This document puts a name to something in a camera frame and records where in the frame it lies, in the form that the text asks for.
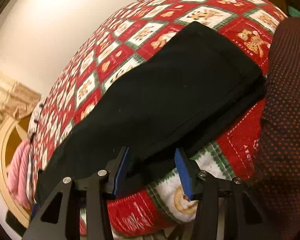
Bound dark dotted garment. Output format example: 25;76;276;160
248;17;300;239

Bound cream round headboard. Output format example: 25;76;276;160
0;116;30;228

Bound grey patterned pillow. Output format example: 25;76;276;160
27;96;47;142

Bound black pants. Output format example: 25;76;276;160
35;22;266;204

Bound beige patterned curtain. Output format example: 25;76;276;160
0;71;41;126

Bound pink folded blanket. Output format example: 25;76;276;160
7;140;33;210

